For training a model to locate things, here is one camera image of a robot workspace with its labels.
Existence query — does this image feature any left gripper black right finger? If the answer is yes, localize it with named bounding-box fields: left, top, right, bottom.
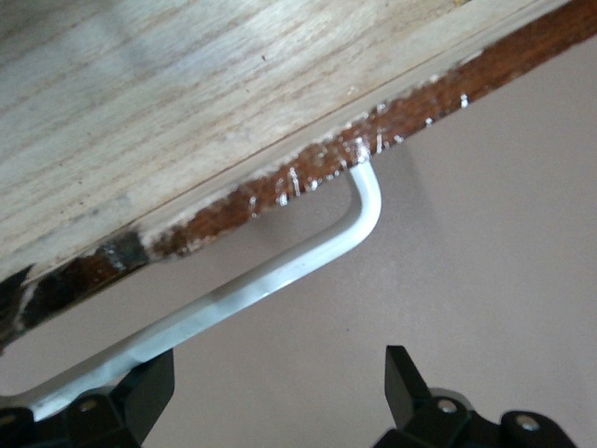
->
left=377, top=344, right=573, bottom=448

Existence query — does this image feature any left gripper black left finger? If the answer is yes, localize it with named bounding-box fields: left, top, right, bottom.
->
left=0, top=349, right=176, bottom=448

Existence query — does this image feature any wooden drawer with white handle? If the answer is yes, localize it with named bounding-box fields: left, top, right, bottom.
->
left=0, top=0, right=597, bottom=424

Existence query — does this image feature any brown table mat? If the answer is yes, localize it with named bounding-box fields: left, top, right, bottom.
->
left=0, top=35, right=597, bottom=448

